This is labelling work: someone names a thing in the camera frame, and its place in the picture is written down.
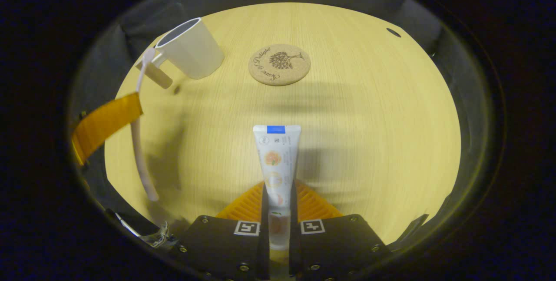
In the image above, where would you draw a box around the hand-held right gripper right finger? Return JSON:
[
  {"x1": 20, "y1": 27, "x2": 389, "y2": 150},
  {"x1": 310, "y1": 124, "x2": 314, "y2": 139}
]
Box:
[{"x1": 289, "y1": 180, "x2": 391, "y2": 281}]

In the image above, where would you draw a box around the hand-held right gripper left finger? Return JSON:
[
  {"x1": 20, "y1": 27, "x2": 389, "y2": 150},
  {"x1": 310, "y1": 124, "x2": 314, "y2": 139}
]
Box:
[{"x1": 174, "y1": 181, "x2": 271, "y2": 281}]

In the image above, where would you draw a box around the pale pink toothbrush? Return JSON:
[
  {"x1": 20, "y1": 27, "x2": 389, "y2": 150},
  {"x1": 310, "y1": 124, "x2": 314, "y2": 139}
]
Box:
[{"x1": 130, "y1": 48, "x2": 159, "y2": 202}]

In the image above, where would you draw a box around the white toothpaste tube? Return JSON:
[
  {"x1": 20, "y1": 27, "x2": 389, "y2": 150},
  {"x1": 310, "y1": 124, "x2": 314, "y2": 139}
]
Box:
[{"x1": 253, "y1": 125, "x2": 301, "y2": 251}]

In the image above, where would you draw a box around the white cup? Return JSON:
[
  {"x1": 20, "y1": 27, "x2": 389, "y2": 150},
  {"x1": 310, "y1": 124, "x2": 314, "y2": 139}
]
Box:
[{"x1": 136, "y1": 17, "x2": 225, "y2": 89}]

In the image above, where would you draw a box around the round cork coaster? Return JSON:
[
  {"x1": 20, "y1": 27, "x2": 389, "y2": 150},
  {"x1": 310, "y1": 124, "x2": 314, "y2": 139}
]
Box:
[{"x1": 248, "y1": 44, "x2": 311, "y2": 86}]

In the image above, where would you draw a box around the crumpled clear plastic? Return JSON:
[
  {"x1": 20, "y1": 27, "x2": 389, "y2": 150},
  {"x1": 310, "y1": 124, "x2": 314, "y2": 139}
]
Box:
[{"x1": 106, "y1": 208, "x2": 176, "y2": 248}]

